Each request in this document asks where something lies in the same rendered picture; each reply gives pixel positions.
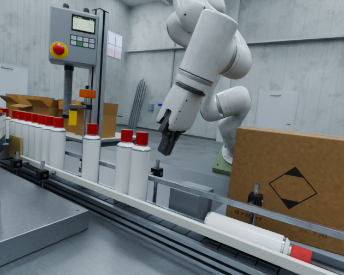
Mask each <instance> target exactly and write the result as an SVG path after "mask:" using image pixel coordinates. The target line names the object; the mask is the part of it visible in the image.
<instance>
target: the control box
mask: <svg viewBox="0 0 344 275"><path fill-rule="evenodd" d="M72 14H76V15H81V16H85V17H90V18H94V19H96V30H95V34H89V33H84V32H78V31H73V30H72ZM98 21H99V17H98V16H97V15H93V14H88V13H83V12H80V11H76V10H71V9H66V8H61V7H57V6H53V5H51V6H50V25H49V61H50V62H51V64H57V65H67V66H71V67H77V68H85V69H89V67H95V66H96V60H97V40H98ZM70 34H73V35H79V36H83V37H89V38H95V39H96V45H95V49H88V48H84V47H78V46H72V45H70ZM56 43H60V44H62V45H63V46H64V53H63V54H62V55H57V54H55V53H54V51H53V45H54V44H56Z"/></svg>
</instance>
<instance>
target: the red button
mask: <svg viewBox="0 0 344 275"><path fill-rule="evenodd" d="M53 51H54V53H55V54H57V55H62V54H63V53H64V46H63V45H62V44H60V43H56V44H54V45H53Z"/></svg>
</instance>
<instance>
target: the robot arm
mask: <svg viewBox="0 0 344 275"><path fill-rule="evenodd" d="M173 4H174V8H175V12H173V13H172V14H171V15H170V16H169V17H168V20H167V24H166V26H167V32H168V35H169V37H170V38H171V40H172V41H173V42H175V43H176V44H178V45H180V46H182V47H183V48H185V49H186V52H185V55H184V57H183V60H182V62H181V65H180V67H179V70H178V72H177V75H176V78H175V79H176V80H177V81H179V82H176V83H175V84H174V85H173V86H172V88H171V90H170V91H169V93H168V95H167V97H166V99H165V101H164V103H163V105H162V107H161V109H160V111H159V114H158V116H157V119H156V122H157V123H159V124H161V125H160V127H159V129H158V131H159V132H161V133H162V139H161V142H160V144H159V146H158V151H159V152H161V153H162V154H163V155H165V156H169V155H171V152H172V150H173V148H174V146H175V143H176V142H175V141H177V140H178V139H179V137H180V135H181V134H182V133H184V132H186V131H187V130H189V129H191V127H192V125H193V123H194V121H195V119H196V116H197V114H198V111H199V109H200V114H201V116H202V118H203V119H204V120H206V121H208V122H214V121H218V120H220V121H219V124H218V128H219V131H220V133H221V136H222V139H223V141H224V147H223V149H222V155H223V158H224V160H225V161H226V162H227V163H229V164H232V162H233V153H234V145H235V136H236V129H237V128H240V127H243V126H244V125H243V120H244V119H245V117H246V116H247V114H248V112H249V110H250V108H251V105H252V97H251V94H250V92H249V90H248V89H247V88H245V87H243V86H236V87H232V88H229V89H227V90H224V91H221V92H219V93H216V94H214V91H215V89H216V87H217V86H218V85H219V83H220V82H221V80H222V77H223V76H224V77H227V78H229V79H234V80H238V79H242V78H243V77H245V76H246V75H247V74H248V72H249V71H250V69H251V66H252V56H251V53H250V50H249V48H248V46H247V44H246V42H245V40H244V39H243V37H242V35H241V34H240V33H239V31H238V23H237V22H236V21H235V20H234V19H232V18H231V17H229V16H228V15H226V14H225V13H226V4H225V1H224V0H173Z"/></svg>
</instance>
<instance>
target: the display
mask: <svg viewBox="0 0 344 275"><path fill-rule="evenodd" d="M72 30H73V31H78V32H84V33H89V34H95V30H96V19H94V18H90V17H85V16H81V15H76V14H72Z"/></svg>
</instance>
